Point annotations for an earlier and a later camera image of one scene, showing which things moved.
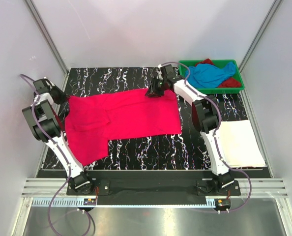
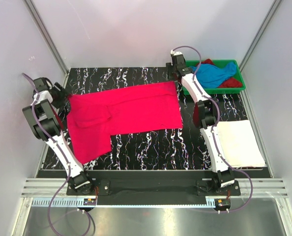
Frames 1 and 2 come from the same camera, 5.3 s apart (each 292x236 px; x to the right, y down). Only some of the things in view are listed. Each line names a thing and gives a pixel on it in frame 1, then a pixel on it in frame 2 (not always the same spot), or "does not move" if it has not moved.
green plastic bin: x=184 y=64 does not move
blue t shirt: x=208 y=75 does not move
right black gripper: x=152 y=91 to x=169 y=65
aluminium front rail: x=260 y=188 does not move
